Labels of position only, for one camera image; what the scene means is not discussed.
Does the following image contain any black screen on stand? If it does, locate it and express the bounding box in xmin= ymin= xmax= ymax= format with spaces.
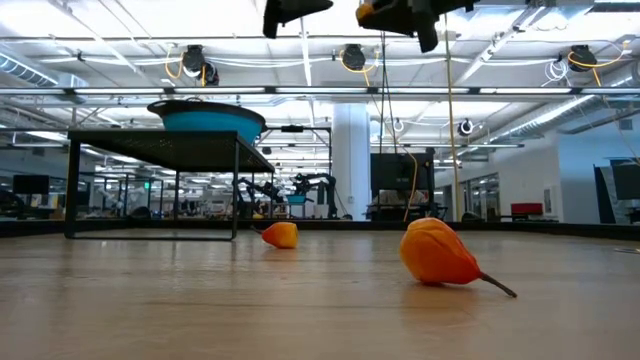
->
xmin=370 ymin=153 xmax=436 ymax=206

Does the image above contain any blue collapsible colander grey rim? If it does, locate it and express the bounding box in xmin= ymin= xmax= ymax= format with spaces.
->
xmin=147 ymin=98 xmax=268 ymax=146

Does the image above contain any thin yellow cable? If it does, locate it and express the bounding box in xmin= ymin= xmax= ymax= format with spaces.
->
xmin=403 ymin=149 xmax=419 ymax=224

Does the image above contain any black perforated metal stand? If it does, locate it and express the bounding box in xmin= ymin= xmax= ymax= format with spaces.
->
xmin=63 ymin=130 xmax=275 ymax=241

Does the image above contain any red box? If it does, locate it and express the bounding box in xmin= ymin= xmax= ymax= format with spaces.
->
xmin=510 ymin=202 xmax=544 ymax=217

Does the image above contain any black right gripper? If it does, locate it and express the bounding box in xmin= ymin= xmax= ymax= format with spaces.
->
xmin=358 ymin=0 xmax=481 ymax=54

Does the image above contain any neighbour station black frame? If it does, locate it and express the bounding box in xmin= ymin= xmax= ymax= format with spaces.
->
xmin=259 ymin=125 xmax=334 ymax=219

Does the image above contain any long ceiling light bar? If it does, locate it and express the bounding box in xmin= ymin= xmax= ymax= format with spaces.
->
xmin=0 ymin=87 xmax=640 ymax=97

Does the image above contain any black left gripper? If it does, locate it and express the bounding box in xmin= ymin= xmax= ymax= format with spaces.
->
xmin=263 ymin=0 xmax=334 ymax=39

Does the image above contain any white building column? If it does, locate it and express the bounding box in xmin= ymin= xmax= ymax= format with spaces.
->
xmin=332 ymin=103 xmax=372 ymax=221

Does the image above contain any black wall panel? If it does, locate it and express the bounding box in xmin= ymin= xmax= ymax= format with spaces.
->
xmin=594 ymin=162 xmax=640 ymax=224

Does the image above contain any black monitor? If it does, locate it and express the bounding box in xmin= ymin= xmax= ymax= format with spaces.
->
xmin=12 ymin=174 xmax=51 ymax=196

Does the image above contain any black metal table frame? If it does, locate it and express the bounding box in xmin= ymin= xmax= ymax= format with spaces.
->
xmin=0 ymin=218 xmax=640 ymax=241

